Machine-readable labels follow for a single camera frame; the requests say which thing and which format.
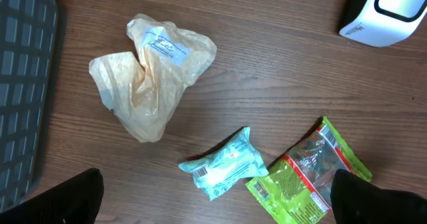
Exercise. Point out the teal snack packet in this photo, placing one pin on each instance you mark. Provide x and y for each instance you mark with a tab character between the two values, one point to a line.
219	171

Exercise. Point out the white barcode scanner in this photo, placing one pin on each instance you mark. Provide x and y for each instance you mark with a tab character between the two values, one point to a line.
381	23

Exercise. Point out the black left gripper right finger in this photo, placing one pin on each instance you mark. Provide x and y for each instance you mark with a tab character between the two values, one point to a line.
355	200

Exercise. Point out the green candy bag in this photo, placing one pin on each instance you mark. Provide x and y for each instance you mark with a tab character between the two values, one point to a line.
298	187

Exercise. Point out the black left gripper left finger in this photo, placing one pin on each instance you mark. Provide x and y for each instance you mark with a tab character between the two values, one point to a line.
76	200

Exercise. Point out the beige snack bag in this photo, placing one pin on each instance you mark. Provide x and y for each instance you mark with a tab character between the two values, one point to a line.
143	88

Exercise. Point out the grey plastic shopping basket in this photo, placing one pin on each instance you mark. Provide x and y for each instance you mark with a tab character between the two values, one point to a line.
32	34

